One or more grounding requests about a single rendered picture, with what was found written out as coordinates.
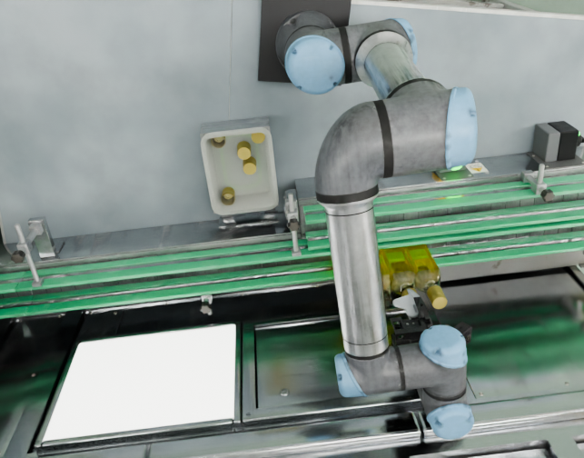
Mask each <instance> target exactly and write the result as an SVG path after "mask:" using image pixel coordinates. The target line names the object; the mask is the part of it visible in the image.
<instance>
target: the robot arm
mask: <svg viewBox="0 0 584 458"><path fill-rule="evenodd" d="M275 47H276V53H277V56H278V59H279V61H280V63H281V64H282V66H283V67H284V68H285V70H286V73H287V75H288V76H289V78H290V80H291V81H292V83H293V84H294V85H295V86H296V87H297V88H298V89H300V90H301V91H303V92H304V93H307V94H311V95H321V94H325V93H327V92H330V91H331V90H332V89H333V88H334V87H336V86H337V85H345V84H350V83H357V82H364V83H365V84H366V85H367V86H369V87H372V88H373V89H374V91H375V93H376V95H377V96H378V98H379V100H377V101H369V102H364V103H360V104H358V105H355V106H354V107H352V108H350V109H349V110H347V111H346V112H344V113H343V114H342V115H341V116H340V117H339V118H338V119H337V120H336V121H335V123H334V124H333V125H332V127H331V128H330V130H329V132H328V133H327V135H326V136H325V138H324V140H323V142H322V146H321V149H320V152H319V154H318V158H317V163H316V168H315V193H316V198H317V202H318V203H319V204H320V205H322V206H323V207H324V209H325V215H326V222H327V229H328V235H329V242H330V248H331V255H332V268H333V274H334V281H335V287H336V294H337V300H338V307H339V314H340V320H341V332H342V339H343V346H344V352H343V353H339V354H336V355H335V357H334V361H335V367H336V373H337V379H338V385H339V391H340V394H341V395H342V396H344V397H357V396H364V397H368V396H369V395H373V394H379V393H391V392H398V391H404V390H412V389H417V391H418V393H419V396H420V398H421V402H422V405H423V408H424V411H425V413H426V415H427V421H428V422H429V423H430V425H431V429H432V430H433V432H434V433H435V434H436V435H437V436H438V437H440V438H441V439H445V440H452V439H453V440H454V439H459V438H461V437H463V436H464V435H466V434H467V433H469V432H470V430H471V429H472V427H473V425H474V417H473V415H472V412H471V408H470V406H469V405H468V402H467V384H466V371H467V362H468V356H467V348H466V345H467V344H468V343H470V340H471V330H472V327H471V326H469V325H467V324H466V323H464V322H460V323H459V324H457V325H456V326H454V327H450V326H448V325H434V326H433V323H432V320H431V319H430V317H429V314H428V310H427V307H426V305H425V303H424V302H423V300H422V299H421V297H420V296H419V295H418V294H417V293H415V292H414V291H413V290H411V288H409V289H407V291H408V295H405V296H403V297H400V298H397V299H395V300H393V302H392V303H393V305H394V306H395V307H398V308H401V309H404V310H405V311H406V314H407V315H408V316H409V319H410V320H408V319H404V320H402V319H401V318H400V317H396V318H390V320H391V325H392V327H393V330H394V331H393V334H391V341H392V343H391V346H389V340H388V332H387V324H386V314H385V306H384V298H383V290H382V281H381V266H380V257H379V249H378V241H377V232H376V223H375V215H374V207H373V200H374V199H375V198H376V197H377V196H378V194H379V187H378V180H379V179H382V178H388V177H395V176H401V175H407V174H418V173H425V172H431V171H437V170H443V169H448V170H451V169H452V168H454V167H459V166H464V165H467V164H469V163H471V161H472V160H473V158H474V156H475V154H476V149H477V139H478V126H477V113H476V106H475V102H474V98H473V94H472V92H471V90H470V89H469V88H467V87H458V86H454V87H453V88H451V89H446V88H445V87H444V86H443V85H442V84H440V83H439V82H437V81H435V80H432V79H430V78H425V77H424V76H423V74H422V73H421V71H420V70H419V69H418V67H417V66H416V64H417V58H418V49H417V42H416V37H415V34H414V33H413V29H412V27H411V24H410V23H409V22H408V21H407V20H405V19H403V18H387V19H385V20H381V21H376V22H370V23H365V24H358V25H348V26H343V27H335V25H334V23H333V22H332V20H331V19H330V18H329V17H327V16H326V15H324V14H322V13H320V12H317V11H312V10H303V11H300V12H297V13H294V14H293V15H290V16H289V17H288V18H287V19H285V21H284V22H283V23H282V25H281V26H280V28H279V30H278V33H277V35H276V41H275ZM418 316H419V318H420V319H419V318H418ZM396 322H397V324H394V323H396Z"/></svg>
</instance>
